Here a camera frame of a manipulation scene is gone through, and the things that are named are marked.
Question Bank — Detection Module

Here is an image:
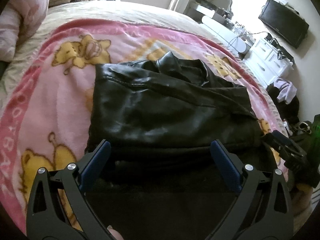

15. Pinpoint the black leather jacket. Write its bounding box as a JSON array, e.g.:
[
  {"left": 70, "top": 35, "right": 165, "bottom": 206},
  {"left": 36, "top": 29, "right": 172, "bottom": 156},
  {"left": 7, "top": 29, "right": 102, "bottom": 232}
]
[{"left": 86, "top": 53, "right": 276, "bottom": 239}]

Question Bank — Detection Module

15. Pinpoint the person's left hand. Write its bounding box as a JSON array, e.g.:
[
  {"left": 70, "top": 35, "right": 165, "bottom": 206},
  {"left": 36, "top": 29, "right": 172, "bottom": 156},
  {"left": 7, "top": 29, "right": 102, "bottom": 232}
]
[{"left": 107, "top": 225, "right": 124, "bottom": 240}]

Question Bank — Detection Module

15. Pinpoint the black bag on floor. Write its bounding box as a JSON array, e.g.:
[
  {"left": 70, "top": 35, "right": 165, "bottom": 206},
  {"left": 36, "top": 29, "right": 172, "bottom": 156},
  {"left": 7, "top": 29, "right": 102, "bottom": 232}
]
[{"left": 290, "top": 119, "right": 319, "bottom": 153}]

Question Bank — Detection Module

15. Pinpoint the lilac garment on chair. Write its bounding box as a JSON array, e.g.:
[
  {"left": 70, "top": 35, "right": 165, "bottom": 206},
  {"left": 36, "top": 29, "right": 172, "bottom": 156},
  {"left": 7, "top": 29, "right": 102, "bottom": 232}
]
[{"left": 273, "top": 78, "right": 297, "bottom": 105}]

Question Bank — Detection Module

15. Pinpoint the white drawer dresser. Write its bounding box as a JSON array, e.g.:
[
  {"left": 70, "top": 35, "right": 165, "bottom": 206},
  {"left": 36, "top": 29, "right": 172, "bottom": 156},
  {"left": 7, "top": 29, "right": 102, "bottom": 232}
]
[{"left": 243, "top": 38, "right": 293, "bottom": 88}]

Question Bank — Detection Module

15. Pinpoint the pink cartoon bear blanket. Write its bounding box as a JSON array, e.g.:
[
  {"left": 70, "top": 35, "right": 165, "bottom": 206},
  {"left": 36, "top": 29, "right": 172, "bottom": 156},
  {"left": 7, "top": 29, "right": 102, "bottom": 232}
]
[{"left": 1, "top": 18, "right": 285, "bottom": 232}]

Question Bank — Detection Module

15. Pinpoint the white long desk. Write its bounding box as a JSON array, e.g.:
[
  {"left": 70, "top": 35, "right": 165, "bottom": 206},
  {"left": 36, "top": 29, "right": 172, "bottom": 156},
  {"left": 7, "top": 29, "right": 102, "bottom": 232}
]
[{"left": 201, "top": 16, "right": 250, "bottom": 55}]

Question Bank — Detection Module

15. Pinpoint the black printer on desk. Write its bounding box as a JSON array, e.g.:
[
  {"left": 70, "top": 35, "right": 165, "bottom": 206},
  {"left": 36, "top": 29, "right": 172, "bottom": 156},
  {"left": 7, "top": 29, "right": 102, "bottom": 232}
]
[{"left": 195, "top": 0, "right": 232, "bottom": 18}]

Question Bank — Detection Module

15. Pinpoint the pink quilted comforter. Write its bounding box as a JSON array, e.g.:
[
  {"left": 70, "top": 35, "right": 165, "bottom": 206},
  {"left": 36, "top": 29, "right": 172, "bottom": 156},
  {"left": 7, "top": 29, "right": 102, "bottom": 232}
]
[{"left": 1, "top": 0, "right": 49, "bottom": 62}]

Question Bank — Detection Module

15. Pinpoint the beige bed cover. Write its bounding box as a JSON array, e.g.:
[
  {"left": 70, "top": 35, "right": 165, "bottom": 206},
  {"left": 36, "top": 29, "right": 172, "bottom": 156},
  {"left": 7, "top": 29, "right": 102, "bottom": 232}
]
[{"left": 0, "top": 0, "right": 286, "bottom": 136}]

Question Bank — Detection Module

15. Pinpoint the black wall television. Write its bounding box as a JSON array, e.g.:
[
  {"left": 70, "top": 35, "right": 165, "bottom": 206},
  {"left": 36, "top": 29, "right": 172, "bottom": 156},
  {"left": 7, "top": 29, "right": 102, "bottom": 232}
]
[{"left": 258, "top": 0, "right": 309, "bottom": 49}]

